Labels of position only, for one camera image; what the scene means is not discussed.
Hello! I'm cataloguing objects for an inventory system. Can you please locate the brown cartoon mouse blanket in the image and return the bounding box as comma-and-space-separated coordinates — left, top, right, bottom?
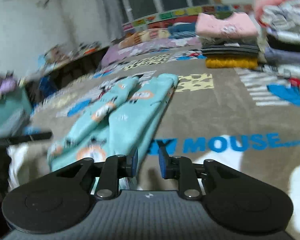
7, 52, 300, 220

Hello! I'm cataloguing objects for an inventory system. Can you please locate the blue folded blanket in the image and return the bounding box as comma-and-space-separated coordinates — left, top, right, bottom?
169, 24, 199, 39

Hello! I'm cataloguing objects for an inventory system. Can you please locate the black white striped folded garment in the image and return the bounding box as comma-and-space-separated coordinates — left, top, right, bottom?
201, 44, 260, 58

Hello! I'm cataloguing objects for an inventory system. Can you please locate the blue bag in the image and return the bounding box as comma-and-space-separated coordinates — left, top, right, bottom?
39, 76, 58, 98

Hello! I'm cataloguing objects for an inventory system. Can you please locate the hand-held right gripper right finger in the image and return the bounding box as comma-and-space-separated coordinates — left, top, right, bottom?
159, 147, 245, 200

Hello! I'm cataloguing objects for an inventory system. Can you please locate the purple cloth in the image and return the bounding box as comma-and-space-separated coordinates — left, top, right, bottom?
0, 76, 17, 97

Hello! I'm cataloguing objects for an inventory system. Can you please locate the colourful picture headboard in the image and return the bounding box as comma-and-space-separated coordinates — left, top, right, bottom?
122, 4, 255, 32

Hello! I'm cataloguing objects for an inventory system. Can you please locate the teal patterned sweatshirt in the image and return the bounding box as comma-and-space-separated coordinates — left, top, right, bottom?
47, 73, 180, 174

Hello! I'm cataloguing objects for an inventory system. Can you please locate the pink folded top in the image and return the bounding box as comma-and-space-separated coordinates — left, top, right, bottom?
195, 12, 259, 39

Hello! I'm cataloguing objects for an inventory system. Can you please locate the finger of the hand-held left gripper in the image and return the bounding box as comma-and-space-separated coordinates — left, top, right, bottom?
0, 131, 53, 146

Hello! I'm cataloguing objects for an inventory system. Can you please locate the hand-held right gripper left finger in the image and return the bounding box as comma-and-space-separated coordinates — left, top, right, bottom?
51, 148, 139, 200

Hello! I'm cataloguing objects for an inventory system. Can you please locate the green storage box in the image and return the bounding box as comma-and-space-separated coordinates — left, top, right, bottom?
0, 87, 33, 137

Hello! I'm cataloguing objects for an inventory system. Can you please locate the dark wooden desk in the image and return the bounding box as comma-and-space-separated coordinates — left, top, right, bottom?
37, 44, 110, 90

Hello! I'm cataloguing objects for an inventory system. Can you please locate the stack of white purple clothes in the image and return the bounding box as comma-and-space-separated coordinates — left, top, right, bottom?
260, 0, 300, 80

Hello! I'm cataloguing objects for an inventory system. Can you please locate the yellow folded sweater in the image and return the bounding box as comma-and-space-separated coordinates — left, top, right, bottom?
205, 56, 258, 69

